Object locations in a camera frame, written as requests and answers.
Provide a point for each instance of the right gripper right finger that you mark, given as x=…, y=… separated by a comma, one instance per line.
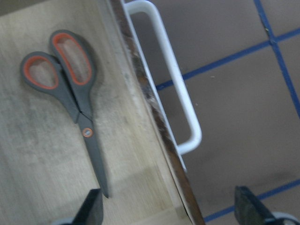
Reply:
x=249, y=210

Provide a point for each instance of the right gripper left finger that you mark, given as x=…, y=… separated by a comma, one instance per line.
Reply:
x=91, y=211

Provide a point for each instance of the wooden drawer with white handle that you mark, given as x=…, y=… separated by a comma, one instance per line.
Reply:
x=45, y=170

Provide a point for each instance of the grey orange scissors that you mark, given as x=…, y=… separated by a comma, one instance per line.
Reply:
x=74, y=74

